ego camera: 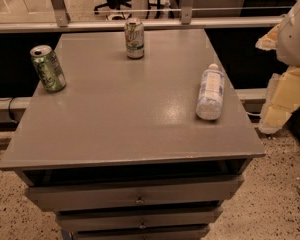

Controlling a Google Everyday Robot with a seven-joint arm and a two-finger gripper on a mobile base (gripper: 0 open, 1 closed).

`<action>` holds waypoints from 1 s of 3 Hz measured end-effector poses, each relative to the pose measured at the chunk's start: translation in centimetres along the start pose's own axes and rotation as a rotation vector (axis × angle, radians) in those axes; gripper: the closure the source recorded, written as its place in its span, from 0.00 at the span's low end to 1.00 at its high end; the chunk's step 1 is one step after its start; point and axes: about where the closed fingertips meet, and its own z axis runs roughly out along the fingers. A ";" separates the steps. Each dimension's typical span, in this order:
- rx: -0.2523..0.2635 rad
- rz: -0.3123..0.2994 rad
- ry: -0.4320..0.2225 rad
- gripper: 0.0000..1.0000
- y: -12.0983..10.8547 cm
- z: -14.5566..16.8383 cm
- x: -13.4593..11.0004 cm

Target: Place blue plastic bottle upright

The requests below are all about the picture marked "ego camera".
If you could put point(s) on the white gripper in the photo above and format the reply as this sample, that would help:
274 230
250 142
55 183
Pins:
295 39

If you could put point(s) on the clear blue plastic bottle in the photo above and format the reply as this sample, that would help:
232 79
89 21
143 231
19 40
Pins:
210 96

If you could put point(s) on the white soda can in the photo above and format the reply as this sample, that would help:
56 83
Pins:
134 38

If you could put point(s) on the bottom grey drawer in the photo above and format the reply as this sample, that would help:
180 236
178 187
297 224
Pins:
190 232

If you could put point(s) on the grey drawer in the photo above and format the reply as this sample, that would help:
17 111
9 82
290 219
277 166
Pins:
131 194
190 232
141 219

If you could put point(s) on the middle grey drawer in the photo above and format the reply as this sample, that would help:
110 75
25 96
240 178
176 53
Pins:
141 219

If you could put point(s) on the top grey drawer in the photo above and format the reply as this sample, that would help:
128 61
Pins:
131 194

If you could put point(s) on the metal railing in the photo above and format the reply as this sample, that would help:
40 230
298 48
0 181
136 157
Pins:
26 16

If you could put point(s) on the green soda can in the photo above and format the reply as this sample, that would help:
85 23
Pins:
48 68

